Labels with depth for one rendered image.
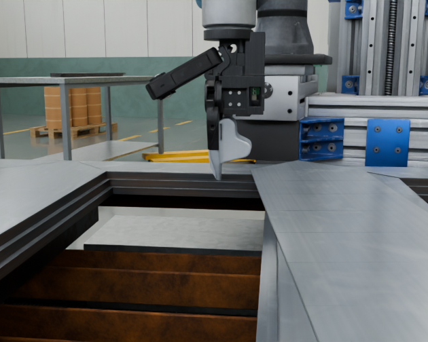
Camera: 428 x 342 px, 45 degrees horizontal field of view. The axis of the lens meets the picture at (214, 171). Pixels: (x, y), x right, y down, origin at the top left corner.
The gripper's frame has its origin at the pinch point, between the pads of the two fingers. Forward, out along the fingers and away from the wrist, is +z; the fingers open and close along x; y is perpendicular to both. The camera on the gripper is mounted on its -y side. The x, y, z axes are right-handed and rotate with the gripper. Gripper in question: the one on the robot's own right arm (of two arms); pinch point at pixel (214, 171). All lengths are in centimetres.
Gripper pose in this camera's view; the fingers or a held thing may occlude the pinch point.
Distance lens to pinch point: 76.5
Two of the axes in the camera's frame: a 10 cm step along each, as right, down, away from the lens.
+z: 0.0, 9.8, 1.9
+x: 1.1, -1.9, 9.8
